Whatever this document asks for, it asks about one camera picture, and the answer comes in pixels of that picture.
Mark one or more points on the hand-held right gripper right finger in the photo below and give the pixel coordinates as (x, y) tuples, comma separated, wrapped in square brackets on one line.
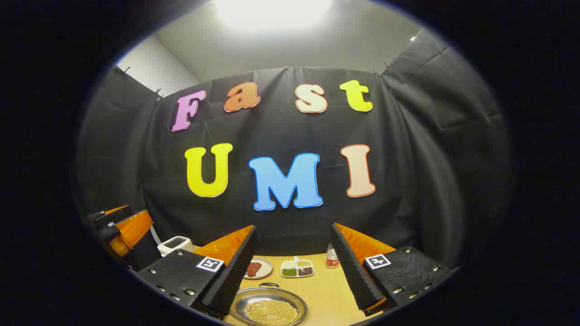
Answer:
[(351, 271)]

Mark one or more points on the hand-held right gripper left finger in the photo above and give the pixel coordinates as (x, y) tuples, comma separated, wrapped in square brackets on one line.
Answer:
[(235, 280)]

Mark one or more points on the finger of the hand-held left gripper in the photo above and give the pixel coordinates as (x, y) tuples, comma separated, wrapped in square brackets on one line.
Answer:
[(111, 213), (131, 231)]

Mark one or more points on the red raw meat patty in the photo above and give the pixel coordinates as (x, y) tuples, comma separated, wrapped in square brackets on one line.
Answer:
[(250, 270), (258, 267)]

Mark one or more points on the clear plastic water bottle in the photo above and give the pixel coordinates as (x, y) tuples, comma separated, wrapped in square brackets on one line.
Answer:
[(332, 258)]

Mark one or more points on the white oval plate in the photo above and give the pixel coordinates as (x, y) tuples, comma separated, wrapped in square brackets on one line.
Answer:
[(266, 268)]

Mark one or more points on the white toaster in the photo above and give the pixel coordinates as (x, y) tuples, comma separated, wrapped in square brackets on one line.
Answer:
[(174, 244)]

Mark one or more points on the pile of dark red beans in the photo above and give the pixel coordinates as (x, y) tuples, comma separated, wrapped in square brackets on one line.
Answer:
[(306, 271)]

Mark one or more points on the pile of yellow soybeans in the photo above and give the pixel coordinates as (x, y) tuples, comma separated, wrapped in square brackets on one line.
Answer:
[(271, 311)]

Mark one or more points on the small heap of yellow beans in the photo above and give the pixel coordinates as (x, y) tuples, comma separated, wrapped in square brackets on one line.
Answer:
[(303, 263)]

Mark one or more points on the pile of green mung beans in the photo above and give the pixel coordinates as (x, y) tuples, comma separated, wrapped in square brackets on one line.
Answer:
[(289, 272)]

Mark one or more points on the white divided dish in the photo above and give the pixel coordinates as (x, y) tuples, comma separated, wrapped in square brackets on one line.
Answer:
[(297, 267)]

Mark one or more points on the ceiling light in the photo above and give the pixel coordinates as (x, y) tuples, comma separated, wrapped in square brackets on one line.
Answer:
[(272, 11)]

